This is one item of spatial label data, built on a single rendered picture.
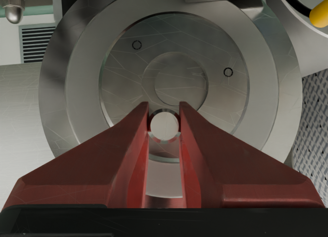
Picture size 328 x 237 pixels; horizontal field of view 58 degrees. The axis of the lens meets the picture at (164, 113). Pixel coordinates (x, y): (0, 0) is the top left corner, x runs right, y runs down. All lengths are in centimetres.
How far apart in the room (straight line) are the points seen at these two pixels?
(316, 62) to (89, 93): 16
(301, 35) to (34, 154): 44
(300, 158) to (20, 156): 42
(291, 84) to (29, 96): 43
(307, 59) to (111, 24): 14
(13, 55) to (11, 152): 269
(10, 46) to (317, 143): 304
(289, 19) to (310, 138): 23
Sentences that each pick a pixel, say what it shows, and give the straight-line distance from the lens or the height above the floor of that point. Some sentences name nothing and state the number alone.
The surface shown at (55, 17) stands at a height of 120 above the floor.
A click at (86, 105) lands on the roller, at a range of 16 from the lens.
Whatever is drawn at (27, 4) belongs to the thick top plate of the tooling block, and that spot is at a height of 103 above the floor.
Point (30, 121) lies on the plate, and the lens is 53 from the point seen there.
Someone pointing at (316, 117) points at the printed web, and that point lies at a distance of 39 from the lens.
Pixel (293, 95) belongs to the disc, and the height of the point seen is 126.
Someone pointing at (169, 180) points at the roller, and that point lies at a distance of 16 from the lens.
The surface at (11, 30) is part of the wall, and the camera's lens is 327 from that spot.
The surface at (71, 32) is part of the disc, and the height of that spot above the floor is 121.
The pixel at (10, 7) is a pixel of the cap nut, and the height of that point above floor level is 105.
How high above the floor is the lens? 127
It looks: 3 degrees down
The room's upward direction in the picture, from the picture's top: 175 degrees clockwise
